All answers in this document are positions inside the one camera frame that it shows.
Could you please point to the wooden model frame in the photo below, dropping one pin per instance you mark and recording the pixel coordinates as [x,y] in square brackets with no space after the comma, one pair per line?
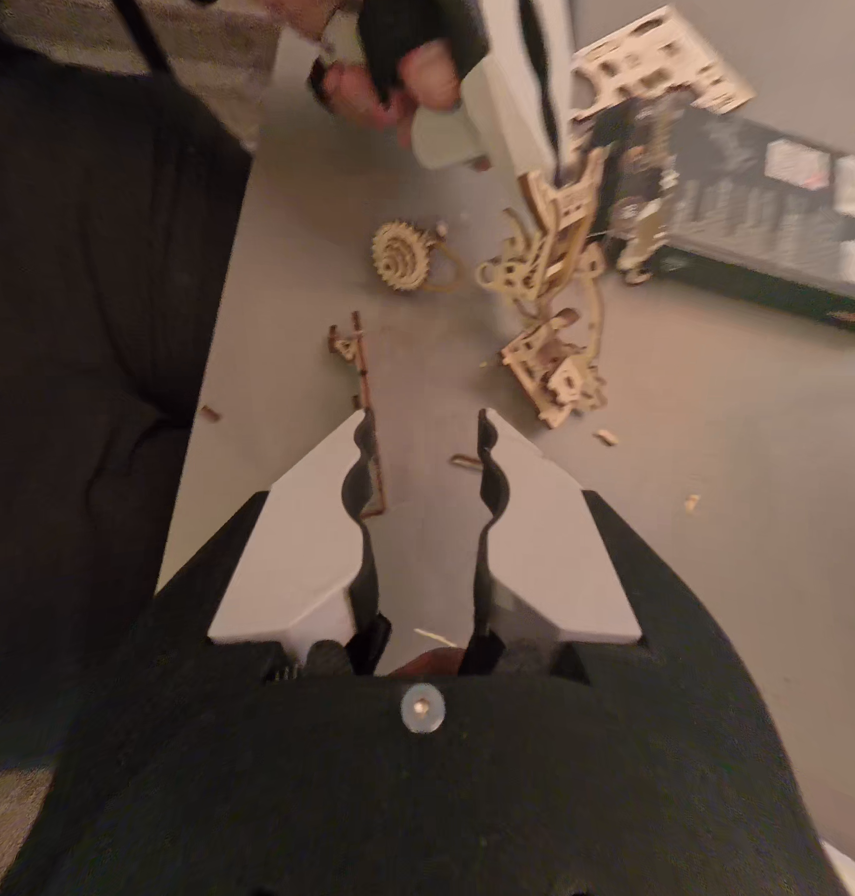
[560,210]

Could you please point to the punched wooden parts sheet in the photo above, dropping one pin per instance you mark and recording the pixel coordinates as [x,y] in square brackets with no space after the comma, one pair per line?
[665,63]

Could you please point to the small wooden chip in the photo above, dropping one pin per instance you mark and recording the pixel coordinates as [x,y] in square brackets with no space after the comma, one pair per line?
[606,437]

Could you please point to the short dark wooden rod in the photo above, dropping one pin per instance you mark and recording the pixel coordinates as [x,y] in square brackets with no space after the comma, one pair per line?
[466,461]

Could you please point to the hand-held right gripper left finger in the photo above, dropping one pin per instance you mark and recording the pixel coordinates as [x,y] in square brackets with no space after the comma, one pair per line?
[294,560]

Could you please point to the wooden gear assembly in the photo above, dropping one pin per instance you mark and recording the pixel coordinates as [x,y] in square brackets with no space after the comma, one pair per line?
[399,255]

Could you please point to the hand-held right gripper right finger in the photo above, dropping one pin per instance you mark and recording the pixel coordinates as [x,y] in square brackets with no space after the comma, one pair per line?
[560,560]

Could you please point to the yellow rubber band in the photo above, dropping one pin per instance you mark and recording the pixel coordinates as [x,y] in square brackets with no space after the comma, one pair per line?
[456,269]

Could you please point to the black metal pole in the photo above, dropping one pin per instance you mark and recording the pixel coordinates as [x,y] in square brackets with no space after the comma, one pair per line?
[142,35]

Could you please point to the small notched wooden piece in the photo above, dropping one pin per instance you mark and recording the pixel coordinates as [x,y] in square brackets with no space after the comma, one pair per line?
[210,413]

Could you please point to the wooden body plate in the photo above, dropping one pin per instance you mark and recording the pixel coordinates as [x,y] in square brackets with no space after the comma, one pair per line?
[553,371]

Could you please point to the person's left hand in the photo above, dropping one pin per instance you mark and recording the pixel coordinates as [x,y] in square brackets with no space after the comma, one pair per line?
[427,77]

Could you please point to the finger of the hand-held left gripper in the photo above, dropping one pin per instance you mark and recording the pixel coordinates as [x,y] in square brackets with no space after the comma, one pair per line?
[511,70]
[561,70]

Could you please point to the black model kit box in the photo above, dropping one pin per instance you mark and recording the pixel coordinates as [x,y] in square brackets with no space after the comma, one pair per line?
[749,210]

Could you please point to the dark wooden strip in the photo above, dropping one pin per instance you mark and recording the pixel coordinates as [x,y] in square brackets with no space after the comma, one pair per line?
[361,364]

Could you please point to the pointed wooden stick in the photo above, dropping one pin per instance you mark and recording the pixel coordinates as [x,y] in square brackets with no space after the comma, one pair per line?
[435,637]

